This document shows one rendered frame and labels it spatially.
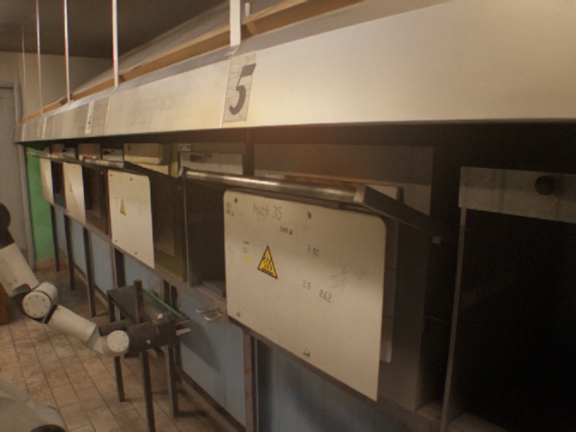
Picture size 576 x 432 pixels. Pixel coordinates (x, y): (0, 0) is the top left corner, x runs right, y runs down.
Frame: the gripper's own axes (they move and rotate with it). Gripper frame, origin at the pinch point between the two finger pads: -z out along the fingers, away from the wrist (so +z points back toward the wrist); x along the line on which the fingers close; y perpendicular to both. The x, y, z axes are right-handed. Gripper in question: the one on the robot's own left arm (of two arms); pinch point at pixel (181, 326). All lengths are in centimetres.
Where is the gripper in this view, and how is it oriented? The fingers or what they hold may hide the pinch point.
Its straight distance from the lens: 153.0
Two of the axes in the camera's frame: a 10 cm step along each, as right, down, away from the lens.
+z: -7.8, 1.2, -6.1
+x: -0.1, -9.8, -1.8
